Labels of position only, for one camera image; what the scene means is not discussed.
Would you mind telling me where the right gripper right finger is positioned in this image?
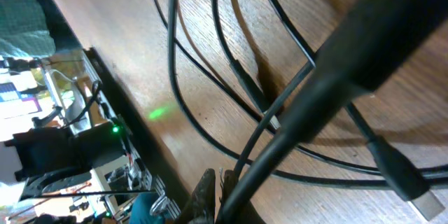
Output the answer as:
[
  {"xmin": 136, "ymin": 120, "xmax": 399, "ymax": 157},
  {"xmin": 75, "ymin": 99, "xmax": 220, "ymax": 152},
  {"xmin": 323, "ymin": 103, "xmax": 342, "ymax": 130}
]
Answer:
[{"xmin": 220, "ymin": 170, "xmax": 266, "ymax": 224}]

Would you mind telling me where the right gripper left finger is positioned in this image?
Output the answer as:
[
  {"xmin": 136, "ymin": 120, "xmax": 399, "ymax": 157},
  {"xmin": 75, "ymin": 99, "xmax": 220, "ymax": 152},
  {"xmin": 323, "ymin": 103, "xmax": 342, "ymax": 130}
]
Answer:
[{"xmin": 178, "ymin": 169, "xmax": 216, "ymax": 224}]

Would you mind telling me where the thin black USB cable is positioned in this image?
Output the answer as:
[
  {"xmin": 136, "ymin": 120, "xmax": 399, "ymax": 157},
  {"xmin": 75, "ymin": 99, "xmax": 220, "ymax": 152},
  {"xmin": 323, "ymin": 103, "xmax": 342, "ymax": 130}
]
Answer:
[{"xmin": 145, "ymin": 0, "xmax": 448, "ymax": 222}]

